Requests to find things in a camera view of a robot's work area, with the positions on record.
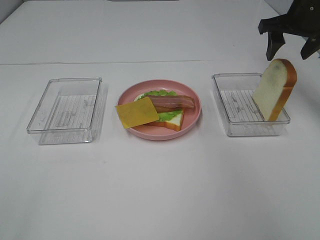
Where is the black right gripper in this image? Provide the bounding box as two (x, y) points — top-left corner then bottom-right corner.
(258, 0), (320, 61)

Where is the bread slice from tray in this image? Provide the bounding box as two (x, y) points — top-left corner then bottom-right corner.
(133, 93), (184, 131)

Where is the pink bacon strip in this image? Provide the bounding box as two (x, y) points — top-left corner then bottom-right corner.
(146, 95), (195, 109)

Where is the green lettuce leaf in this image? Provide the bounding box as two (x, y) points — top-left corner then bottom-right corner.
(135, 89), (183, 122)

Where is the brown bacon strip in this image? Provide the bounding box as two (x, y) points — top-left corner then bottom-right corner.
(155, 107), (182, 113)

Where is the yellow cheese slice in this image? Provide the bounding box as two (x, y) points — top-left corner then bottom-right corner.
(116, 97), (160, 129)

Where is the right clear plastic tray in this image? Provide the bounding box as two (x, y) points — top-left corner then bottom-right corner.
(211, 72), (291, 137)

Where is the clear plastic tray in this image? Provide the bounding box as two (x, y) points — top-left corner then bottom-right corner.
(26, 77), (106, 145)
(211, 72), (291, 137)

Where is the pink round plate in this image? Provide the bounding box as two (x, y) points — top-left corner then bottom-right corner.
(117, 79), (202, 141)

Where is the left clear plastic tray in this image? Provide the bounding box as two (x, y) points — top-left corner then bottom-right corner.
(26, 77), (106, 145)

